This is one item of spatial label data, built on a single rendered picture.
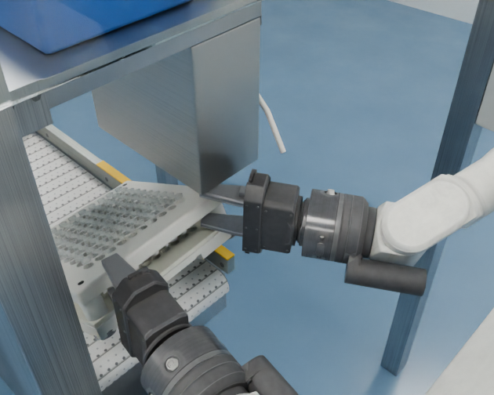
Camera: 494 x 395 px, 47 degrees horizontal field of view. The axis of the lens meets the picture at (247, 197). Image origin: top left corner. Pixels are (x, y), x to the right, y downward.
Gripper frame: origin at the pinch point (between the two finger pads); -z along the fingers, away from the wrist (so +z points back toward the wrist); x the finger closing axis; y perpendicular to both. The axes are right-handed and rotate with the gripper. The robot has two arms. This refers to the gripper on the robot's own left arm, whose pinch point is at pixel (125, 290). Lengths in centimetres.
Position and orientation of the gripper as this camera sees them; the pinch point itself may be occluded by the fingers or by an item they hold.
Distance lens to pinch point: 67.8
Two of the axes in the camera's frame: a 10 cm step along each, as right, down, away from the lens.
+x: -0.3, 7.4, 6.8
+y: 7.9, -4.0, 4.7
